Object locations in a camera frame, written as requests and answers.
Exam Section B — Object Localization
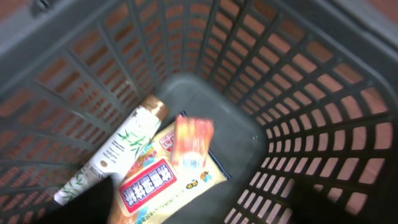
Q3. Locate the yellow snack bag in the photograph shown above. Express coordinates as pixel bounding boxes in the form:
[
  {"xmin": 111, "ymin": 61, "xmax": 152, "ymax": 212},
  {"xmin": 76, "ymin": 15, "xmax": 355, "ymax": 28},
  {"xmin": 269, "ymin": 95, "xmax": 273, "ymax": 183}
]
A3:
[{"xmin": 108, "ymin": 123, "xmax": 231, "ymax": 224}]

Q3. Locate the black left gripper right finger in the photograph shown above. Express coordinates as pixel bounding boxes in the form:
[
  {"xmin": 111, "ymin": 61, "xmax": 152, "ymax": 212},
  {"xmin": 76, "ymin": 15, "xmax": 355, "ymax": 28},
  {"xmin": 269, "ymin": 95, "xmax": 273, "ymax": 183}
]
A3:
[{"xmin": 288, "ymin": 180, "xmax": 371, "ymax": 224}]

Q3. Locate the grey plastic shopping basket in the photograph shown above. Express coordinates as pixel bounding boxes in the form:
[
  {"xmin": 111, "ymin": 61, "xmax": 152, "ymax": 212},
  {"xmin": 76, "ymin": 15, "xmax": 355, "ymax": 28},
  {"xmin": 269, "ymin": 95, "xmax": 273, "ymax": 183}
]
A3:
[{"xmin": 1, "ymin": 0, "xmax": 397, "ymax": 223}]

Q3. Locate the small orange box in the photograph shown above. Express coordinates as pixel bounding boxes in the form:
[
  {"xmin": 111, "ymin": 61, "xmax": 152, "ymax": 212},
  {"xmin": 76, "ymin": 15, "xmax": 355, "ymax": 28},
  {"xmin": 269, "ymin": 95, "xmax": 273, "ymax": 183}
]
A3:
[{"xmin": 171, "ymin": 115, "xmax": 214, "ymax": 171}]

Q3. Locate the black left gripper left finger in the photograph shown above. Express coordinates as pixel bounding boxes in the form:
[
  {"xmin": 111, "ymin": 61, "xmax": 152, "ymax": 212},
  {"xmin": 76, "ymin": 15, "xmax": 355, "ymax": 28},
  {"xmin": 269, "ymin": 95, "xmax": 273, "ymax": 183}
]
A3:
[{"xmin": 35, "ymin": 176, "xmax": 114, "ymax": 224}]

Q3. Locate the white floral tube gold cap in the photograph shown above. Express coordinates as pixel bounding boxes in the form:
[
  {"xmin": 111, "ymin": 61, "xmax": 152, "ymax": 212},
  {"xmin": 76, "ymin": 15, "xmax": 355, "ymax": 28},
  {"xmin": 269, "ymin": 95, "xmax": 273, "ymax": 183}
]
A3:
[{"xmin": 54, "ymin": 95, "xmax": 169, "ymax": 205}]

